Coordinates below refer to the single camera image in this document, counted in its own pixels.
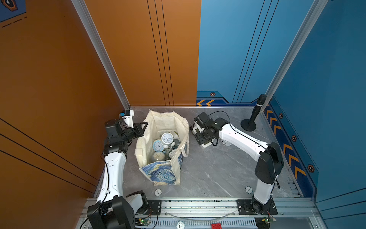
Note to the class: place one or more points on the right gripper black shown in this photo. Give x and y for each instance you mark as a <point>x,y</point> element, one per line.
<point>198,138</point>

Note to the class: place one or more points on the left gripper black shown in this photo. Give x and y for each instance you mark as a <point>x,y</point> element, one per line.
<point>139,131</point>

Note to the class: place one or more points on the white twin-bell alarm clock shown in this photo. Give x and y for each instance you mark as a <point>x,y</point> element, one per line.
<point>167,139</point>

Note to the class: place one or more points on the yellow blue twin-bell clock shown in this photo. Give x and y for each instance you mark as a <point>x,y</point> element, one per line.
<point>158,146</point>

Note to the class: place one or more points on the dark teal alarm clock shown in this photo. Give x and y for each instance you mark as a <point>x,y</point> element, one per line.
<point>171,153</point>

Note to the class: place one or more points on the cream canvas bag starry print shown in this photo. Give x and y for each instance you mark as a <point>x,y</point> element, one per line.
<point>163,172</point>

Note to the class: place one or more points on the large white digital clock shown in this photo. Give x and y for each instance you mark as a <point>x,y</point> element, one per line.
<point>198,134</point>

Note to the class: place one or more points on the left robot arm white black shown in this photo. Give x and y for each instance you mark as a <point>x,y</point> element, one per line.
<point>112,209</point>

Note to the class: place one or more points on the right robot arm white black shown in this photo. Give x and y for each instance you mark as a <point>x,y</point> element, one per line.
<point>268,157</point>

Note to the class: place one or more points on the white round alarm clock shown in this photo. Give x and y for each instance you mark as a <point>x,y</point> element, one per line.
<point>226,143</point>

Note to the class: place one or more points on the black microphone on stand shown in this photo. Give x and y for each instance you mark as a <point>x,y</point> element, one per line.
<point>249,124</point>

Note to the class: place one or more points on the white round marker left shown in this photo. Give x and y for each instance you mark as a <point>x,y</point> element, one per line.
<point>158,192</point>

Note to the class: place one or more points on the white round marker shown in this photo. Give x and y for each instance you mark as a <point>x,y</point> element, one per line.
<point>158,192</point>
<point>248,190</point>

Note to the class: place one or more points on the white round marker right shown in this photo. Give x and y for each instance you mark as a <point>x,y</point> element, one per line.
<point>248,190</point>

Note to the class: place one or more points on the green circuit board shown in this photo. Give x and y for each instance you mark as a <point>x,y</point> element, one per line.
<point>142,222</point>

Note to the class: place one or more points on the red block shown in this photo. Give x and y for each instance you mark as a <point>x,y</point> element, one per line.
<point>216,226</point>

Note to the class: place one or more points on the white round number tag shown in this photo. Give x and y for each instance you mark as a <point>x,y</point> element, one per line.
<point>180,225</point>

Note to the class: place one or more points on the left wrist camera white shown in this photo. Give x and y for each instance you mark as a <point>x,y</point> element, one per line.
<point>126,116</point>

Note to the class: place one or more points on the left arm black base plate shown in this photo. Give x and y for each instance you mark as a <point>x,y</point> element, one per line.
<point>153,207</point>

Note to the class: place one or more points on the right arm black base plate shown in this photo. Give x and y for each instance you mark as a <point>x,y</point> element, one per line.
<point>254,207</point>

